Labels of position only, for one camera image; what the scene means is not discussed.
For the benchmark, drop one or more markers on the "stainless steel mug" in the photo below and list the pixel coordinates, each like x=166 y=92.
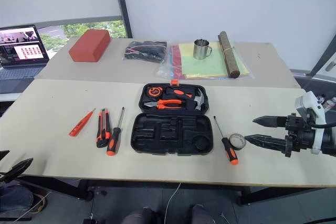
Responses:
x=200 y=49

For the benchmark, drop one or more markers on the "dark blue fabric bundle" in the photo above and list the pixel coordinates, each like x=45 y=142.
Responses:
x=15 y=200

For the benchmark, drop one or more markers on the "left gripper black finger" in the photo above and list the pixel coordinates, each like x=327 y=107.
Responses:
x=3 y=154
x=18 y=169

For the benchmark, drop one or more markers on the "red rectangular foam block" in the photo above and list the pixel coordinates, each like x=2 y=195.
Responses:
x=89 y=45

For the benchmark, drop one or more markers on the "open grey laptop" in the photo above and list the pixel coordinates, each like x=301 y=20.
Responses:
x=21 y=51

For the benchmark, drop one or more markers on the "small black floor device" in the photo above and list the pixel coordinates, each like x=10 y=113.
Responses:
x=93 y=220

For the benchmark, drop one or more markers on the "black orange utility knife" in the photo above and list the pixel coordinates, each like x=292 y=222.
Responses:
x=103 y=129

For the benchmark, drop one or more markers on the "black plastic tool case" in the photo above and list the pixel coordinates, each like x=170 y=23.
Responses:
x=170 y=137

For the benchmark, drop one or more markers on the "orange voltage tester screwdriver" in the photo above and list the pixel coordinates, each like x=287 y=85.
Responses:
x=80 y=125

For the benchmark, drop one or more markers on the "black table frame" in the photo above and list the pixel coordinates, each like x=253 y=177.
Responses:
x=65 y=186

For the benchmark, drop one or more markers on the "grey metal frame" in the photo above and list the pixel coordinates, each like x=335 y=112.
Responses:
x=324 y=64

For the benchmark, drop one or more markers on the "orange black tape measure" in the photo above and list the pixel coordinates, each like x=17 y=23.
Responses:
x=153 y=92

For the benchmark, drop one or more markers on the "thin-shaft black orange screwdriver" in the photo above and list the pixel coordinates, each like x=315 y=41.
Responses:
x=229 y=150

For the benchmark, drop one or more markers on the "thick-shaft black orange screwdriver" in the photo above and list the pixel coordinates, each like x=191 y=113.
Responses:
x=114 y=140

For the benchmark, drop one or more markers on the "small bottles cluster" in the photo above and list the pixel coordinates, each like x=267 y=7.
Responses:
x=328 y=102

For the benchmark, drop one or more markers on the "black window frame post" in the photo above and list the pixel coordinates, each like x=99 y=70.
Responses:
x=123 y=6

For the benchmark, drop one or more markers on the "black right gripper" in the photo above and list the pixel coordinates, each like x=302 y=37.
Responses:
x=300 y=134

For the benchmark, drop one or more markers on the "rolled brown mat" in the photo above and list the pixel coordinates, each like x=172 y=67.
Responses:
x=229 y=53

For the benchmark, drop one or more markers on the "dark rounded shape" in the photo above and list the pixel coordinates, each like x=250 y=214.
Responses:
x=202 y=214
x=141 y=216

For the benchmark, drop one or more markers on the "clear bag of coloured paper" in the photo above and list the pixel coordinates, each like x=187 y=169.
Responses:
x=199 y=68

